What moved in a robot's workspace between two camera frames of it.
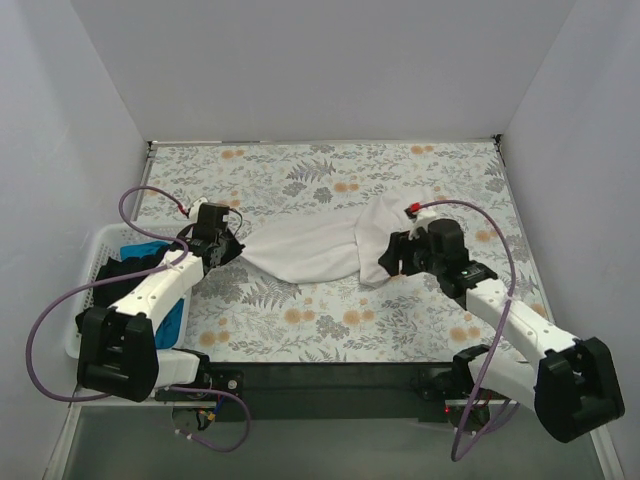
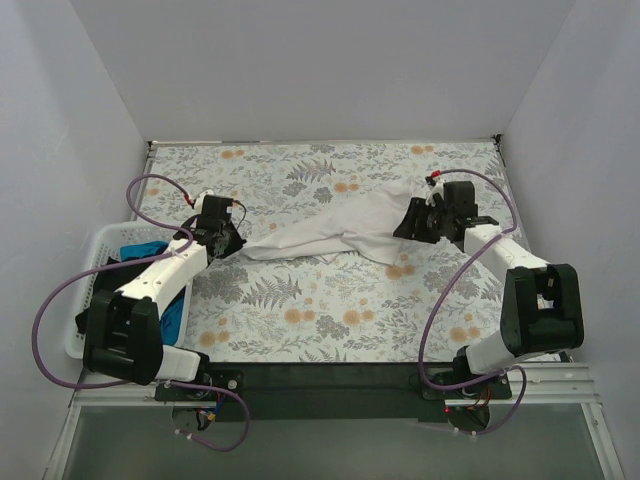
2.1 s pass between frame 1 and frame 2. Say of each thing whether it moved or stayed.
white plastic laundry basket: stayed
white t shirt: moved
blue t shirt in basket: stayed
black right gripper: moved
